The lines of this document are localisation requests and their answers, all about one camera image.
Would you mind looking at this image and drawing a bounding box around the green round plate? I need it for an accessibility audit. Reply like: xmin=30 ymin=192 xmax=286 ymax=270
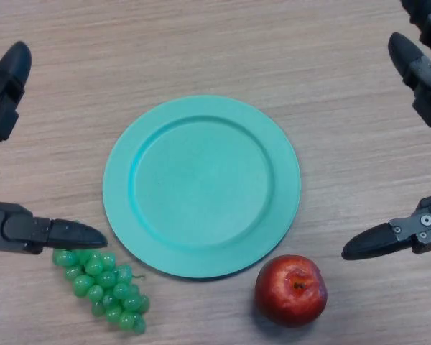
xmin=103 ymin=94 xmax=302 ymax=281

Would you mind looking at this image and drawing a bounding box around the green grapes bunch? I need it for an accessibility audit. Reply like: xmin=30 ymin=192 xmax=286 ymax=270
xmin=51 ymin=219 xmax=151 ymax=334

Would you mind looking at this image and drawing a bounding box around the red apple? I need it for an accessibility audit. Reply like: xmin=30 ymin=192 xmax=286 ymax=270
xmin=254 ymin=254 xmax=328 ymax=328

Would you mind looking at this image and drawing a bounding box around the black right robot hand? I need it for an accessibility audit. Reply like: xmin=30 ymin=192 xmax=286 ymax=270
xmin=341 ymin=0 xmax=431 ymax=261

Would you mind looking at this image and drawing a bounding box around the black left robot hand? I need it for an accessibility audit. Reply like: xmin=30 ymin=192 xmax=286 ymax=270
xmin=0 ymin=0 xmax=108 ymax=255

